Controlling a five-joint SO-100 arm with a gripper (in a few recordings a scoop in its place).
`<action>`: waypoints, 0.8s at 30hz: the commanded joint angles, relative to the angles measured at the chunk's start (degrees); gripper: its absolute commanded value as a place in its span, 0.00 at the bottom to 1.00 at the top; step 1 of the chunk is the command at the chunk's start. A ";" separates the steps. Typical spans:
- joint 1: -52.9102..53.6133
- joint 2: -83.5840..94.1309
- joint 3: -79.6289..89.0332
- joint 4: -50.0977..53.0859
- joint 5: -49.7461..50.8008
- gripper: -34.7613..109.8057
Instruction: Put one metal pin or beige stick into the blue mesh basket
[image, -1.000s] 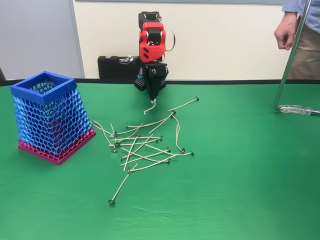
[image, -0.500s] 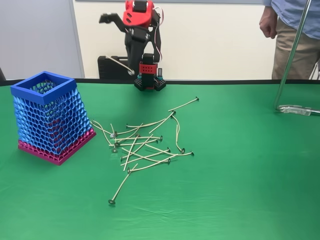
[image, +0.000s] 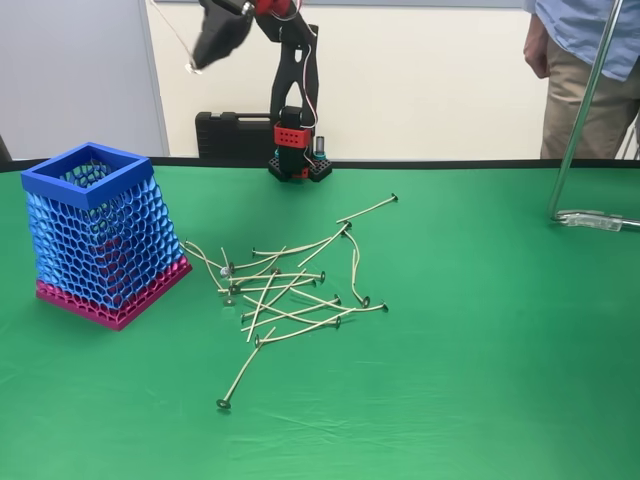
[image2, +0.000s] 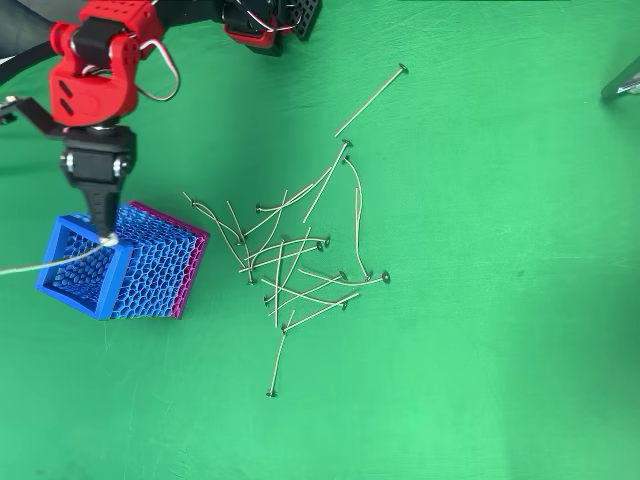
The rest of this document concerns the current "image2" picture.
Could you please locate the blue purple mesh basket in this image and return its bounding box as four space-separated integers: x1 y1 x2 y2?
33 199 210 322

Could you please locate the small camera on black bracket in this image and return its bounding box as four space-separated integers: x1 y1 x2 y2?
0 93 69 140

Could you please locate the green cloth with black rim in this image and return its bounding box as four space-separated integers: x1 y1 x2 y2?
0 0 640 480

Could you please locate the white red servo cable loop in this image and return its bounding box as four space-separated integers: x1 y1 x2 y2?
133 37 181 103

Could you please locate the silver metal stand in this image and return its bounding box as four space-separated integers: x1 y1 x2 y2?
599 53 640 100

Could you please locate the cream candle wick metal tab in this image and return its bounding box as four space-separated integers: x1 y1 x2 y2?
259 277 351 311
297 268 392 288
237 242 325 275
0 234 121 277
301 139 354 225
225 199 256 287
333 62 410 139
273 234 289 330
267 269 349 317
239 188 290 240
253 164 335 214
341 154 365 246
352 186 375 282
265 308 297 400
279 291 361 335
180 189 246 249
262 227 313 306
245 235 333 264
189 199 252 274

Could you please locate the grey trouser leg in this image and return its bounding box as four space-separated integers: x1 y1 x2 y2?
0 0 84 59

